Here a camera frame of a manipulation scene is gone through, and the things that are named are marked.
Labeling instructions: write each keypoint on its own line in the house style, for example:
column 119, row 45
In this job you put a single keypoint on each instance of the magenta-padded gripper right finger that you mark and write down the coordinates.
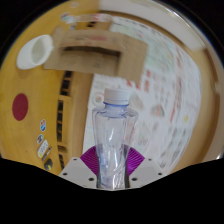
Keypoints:
column 146, row 171

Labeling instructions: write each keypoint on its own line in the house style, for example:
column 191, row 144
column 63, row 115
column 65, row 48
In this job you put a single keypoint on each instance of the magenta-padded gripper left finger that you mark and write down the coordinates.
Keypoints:
column 78, row 171

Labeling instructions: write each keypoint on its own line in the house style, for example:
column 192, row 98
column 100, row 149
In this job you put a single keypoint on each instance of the clear plastic bottle white cap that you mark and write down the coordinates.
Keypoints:
column 115, row 133

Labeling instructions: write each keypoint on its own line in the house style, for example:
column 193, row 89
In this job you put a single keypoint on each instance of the small dark object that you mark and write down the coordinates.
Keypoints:
column 48, row 164

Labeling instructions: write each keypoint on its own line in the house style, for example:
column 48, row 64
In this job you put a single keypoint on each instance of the pen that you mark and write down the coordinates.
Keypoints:
column 47, row 153

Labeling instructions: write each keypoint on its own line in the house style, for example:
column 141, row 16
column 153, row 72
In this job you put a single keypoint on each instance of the small white card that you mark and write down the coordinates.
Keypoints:
column 42, row 149

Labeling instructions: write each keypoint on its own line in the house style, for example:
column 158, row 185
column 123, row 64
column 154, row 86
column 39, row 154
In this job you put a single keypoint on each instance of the small colourful sticker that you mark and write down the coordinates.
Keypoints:
column 43, row 125
column 40, row 138

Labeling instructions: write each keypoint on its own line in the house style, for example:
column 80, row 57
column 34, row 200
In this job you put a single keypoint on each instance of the flat round red coaster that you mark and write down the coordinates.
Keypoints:
column 20, row 107

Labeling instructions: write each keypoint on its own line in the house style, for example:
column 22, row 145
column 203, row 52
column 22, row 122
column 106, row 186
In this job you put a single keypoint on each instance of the brown cardboard box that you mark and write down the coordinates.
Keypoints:
column 130, row 60

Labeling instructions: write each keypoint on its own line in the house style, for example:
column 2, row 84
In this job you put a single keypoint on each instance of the white cup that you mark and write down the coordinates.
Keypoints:
column 33, row 53

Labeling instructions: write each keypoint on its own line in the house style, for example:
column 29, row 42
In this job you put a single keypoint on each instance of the large printed wall poster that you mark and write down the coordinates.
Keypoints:
column 166, row 100

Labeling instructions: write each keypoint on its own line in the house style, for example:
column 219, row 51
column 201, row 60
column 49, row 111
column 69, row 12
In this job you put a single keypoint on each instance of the white wall panel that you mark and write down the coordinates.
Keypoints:
column 160, row 18

